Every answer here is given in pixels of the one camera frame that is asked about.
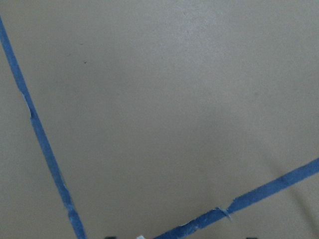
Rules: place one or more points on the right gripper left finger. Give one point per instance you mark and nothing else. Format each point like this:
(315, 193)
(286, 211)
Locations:
(110, 237)

